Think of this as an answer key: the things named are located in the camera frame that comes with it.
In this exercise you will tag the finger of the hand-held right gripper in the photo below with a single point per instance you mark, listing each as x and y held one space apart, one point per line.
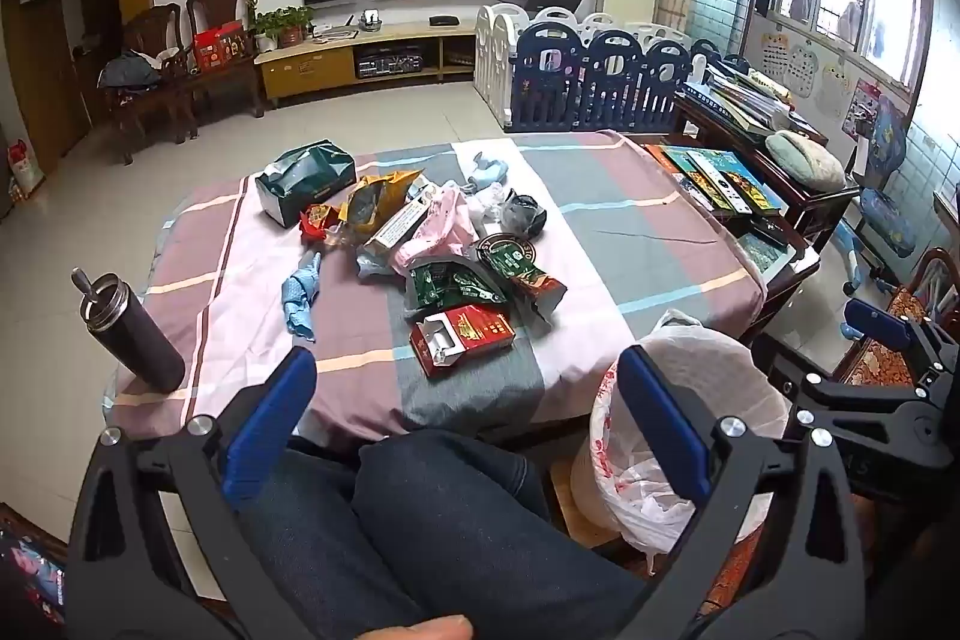
862 401
870 314

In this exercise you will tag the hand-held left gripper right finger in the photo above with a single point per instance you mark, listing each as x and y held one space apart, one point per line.
664 430

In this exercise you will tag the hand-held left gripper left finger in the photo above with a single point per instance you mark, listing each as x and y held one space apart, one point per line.
266 430

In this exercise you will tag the trash bin with white bag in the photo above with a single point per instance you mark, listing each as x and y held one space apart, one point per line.
697 377

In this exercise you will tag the white blue ointment box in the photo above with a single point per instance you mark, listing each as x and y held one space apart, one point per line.
397 224

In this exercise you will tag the black clear plastic bag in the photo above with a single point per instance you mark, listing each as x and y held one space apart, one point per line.
523 212

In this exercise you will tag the person's left hand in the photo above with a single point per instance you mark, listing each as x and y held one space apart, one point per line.
427 629

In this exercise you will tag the red patterned seat cushion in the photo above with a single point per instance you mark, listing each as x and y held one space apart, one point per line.
889 362

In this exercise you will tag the low glass-top wooden table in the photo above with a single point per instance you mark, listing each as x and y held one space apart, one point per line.
780 280

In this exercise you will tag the blue printed child chair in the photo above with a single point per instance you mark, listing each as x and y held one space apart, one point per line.
889 212

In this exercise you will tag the dark wooden side table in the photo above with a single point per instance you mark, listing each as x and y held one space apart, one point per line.
814 205

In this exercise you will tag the light blue cloth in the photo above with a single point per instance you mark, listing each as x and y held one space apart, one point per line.
301 291

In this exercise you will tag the dark steel thermos bottle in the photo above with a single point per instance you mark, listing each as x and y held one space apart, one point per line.
135 332

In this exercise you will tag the grey green cushion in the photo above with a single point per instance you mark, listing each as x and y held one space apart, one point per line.
806 159

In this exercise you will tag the checked pink grey table cloth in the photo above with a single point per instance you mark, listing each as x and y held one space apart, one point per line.
615 250

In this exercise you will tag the clear plastic wrapper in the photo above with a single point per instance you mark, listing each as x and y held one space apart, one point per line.
373 263

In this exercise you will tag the row of picture books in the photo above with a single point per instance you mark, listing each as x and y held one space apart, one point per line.
712 175

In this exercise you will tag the red cigarette box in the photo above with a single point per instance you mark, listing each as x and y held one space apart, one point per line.
472 332

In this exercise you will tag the red candy wrapper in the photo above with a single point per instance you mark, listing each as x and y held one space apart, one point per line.
319 221

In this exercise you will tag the green brown round-logo bag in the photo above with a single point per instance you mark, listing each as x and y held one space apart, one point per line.
517 265

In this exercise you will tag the green snack bag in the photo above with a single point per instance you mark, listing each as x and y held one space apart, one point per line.
446 286

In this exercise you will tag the yellow snack bag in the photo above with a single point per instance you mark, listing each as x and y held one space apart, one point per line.
371 201

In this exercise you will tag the stack of books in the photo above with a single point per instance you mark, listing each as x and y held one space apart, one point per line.
742 96

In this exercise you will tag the green tissue pack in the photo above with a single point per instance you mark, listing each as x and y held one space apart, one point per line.
304 179

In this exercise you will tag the pink plastic bag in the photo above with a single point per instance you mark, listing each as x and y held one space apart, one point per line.
442 227

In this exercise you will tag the colourful printed packet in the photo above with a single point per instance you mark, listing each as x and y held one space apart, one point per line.
30 572

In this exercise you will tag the small light blue packet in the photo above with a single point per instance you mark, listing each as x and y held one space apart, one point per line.
486 169

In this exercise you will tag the red paper bag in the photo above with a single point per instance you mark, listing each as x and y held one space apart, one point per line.
26 168

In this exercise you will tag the white blue playpen fence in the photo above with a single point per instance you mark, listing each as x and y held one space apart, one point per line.
600 78

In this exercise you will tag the yellow wooden television cabinet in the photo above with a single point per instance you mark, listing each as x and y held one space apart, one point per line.
307 70

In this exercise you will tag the dark clothes bundle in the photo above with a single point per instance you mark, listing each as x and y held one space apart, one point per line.
129 72

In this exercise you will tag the black audio amplifier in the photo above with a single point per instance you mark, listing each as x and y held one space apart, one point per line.
390 65

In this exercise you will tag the red gift box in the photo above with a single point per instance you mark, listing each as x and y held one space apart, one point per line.
221 46

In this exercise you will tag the potted green plant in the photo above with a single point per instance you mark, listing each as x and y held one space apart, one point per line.
283 24

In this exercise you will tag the dark wooden chair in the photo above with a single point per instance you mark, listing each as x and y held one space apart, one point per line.
217 3
154 29

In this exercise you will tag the small desk clock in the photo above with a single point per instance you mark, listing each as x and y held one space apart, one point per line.
371 19

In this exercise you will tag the black set-top box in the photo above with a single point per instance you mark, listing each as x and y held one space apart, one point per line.
443 20

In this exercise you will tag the wall learning charts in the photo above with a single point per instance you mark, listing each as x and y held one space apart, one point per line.
806 66

